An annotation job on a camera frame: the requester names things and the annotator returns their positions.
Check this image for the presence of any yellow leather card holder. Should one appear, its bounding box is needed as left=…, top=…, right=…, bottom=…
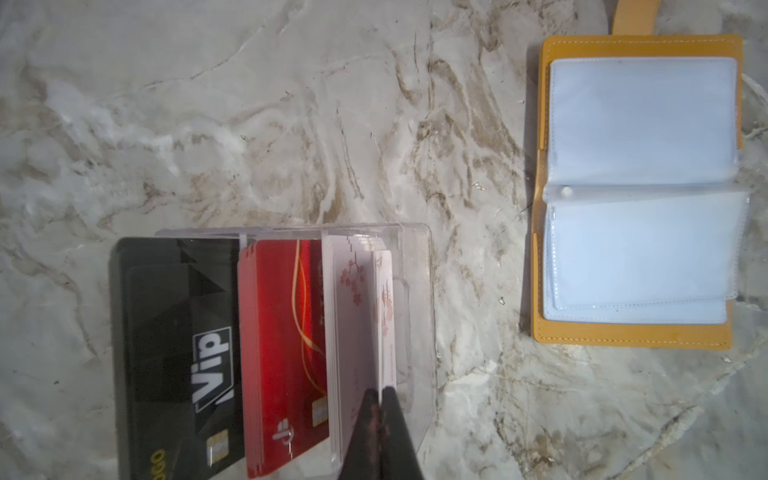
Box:
left=530, top=1, right=749, bottom=350

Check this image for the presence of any red card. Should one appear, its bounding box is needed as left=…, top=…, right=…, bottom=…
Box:
left=237, top=239, right=329, bottom=478

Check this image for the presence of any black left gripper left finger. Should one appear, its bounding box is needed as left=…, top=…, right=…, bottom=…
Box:
left=338, top=389, right=381, bottom=480

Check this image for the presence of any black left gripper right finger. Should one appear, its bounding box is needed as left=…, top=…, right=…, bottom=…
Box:
left=380, top=387, right=424, bottom=480

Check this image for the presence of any clear acrylic card stand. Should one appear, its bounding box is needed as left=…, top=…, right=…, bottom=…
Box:
left=188, top=223, right=437, bottom=479

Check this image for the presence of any black VIP card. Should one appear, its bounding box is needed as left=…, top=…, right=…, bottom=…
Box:
left=109, top=237, right=244, bottom=479

